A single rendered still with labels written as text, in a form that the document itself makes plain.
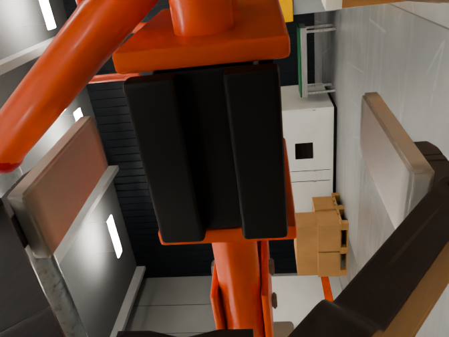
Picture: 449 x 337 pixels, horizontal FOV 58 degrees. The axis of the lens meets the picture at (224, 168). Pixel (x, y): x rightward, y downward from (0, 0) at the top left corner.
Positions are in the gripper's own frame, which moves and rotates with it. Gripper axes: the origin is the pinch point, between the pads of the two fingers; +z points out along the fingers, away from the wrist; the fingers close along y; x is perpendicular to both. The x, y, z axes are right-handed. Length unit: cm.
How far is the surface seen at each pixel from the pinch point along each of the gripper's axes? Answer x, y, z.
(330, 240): -483, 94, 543
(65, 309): -502, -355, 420
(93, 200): -558, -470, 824
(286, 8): -117, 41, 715
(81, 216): -554, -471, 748
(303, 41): -174, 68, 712
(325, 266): -543, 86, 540
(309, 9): -124, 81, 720
